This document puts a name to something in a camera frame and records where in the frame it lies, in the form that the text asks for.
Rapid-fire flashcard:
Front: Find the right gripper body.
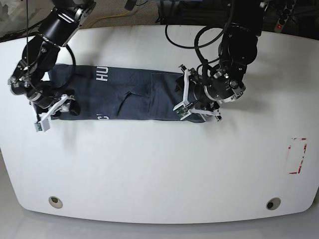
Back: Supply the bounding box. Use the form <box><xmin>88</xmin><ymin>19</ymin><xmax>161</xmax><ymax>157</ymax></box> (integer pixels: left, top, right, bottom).
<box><xmin>8</xmin><ymin>67</ymin><xmax>75</xmax><ymax>122</ymax></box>

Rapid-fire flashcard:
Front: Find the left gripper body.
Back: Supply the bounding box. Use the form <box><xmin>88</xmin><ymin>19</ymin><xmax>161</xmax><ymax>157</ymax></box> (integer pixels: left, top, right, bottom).
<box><xmin>173</xmin><ymin>65</ymin><xmax>247</xmax><ymax>122</ymax></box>

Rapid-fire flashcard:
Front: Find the dark blue T-shirt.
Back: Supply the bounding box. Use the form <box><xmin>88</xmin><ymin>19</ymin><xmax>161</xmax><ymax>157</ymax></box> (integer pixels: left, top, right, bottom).
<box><xmin>34</xmin><ymin>63</ymin><xmax>207</xmax><ymax>125</ymax></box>

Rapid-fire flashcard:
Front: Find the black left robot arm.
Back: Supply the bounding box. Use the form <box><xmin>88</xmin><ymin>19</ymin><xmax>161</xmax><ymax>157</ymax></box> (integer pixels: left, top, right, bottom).
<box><xmin>173</xmin><ymin>0</ymin><xmax>266</xmax><ymax>120</ymax></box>

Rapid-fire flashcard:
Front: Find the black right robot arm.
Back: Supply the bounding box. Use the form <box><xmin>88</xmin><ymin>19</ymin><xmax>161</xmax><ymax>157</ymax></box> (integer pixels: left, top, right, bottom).
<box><xmin>8</xmin><ymin>0</ymin><xmax>96</xmax><ymax>117</ymax></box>

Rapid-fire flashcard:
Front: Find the red tape rectangle marking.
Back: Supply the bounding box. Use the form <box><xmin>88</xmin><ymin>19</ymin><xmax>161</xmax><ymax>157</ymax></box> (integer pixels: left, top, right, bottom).
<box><xmin>286</xmin><ymin>137</ymin><xmax>308</xmax><ymax>175</ymax></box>

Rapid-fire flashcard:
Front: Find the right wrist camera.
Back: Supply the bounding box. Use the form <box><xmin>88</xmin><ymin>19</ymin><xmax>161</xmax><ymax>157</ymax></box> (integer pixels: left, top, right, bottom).
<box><xmin>34</xmin><ymin>119</ymin><xmax>50</xmax><ymax>132</ymax></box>

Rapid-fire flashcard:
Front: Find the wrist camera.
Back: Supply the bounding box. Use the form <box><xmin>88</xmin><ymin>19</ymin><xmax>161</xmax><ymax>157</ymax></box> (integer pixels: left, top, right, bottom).
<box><xmin>174</xmin><ymin>106</ymin><xmax>192</xmax><ymax>120</ymax></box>
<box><xmin>34</xmin><ymin>119</ymin><xmax>50</xmax><ymax>132</ymax></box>

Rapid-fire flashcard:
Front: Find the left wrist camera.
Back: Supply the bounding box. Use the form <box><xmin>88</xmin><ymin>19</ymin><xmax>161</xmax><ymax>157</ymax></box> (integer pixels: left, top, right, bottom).
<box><xmin>174</xmin><ymin>106</ymin><xmax>192</xmax><ymax>120</ymax></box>

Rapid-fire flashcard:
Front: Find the yellow cable on floor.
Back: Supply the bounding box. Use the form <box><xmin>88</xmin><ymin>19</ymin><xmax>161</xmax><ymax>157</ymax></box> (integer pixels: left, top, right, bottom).
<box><xmin>86</xmin><ymin>8</ymin><xmax>140</xmax><ymax>29</ymax></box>

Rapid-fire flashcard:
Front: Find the left table cable grommet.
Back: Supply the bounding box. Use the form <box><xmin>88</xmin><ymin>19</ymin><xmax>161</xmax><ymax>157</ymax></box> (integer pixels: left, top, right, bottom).
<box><xmin>48</xmin><ymin>196</ymin><xmax>63</xmax><ymax>209</ymax></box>

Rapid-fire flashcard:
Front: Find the table cable grommet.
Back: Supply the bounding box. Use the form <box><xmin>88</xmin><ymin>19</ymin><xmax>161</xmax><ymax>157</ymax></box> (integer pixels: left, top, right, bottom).
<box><xmin>48</xmin><ymin>196</ymin><xmax>63</xmax><ymax>209</ymax></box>
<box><xmin>266</xmin><ymin>198</ymin><xmax>281</xmax><ymax>211</ymax></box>

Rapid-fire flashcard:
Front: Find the right table cable grommet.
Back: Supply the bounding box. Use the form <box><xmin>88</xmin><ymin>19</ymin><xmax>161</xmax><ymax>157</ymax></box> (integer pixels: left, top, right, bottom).
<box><xmin>266</xmin><ymin>198</ymin><xmax>281</xmax><ymax>211</ymax></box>

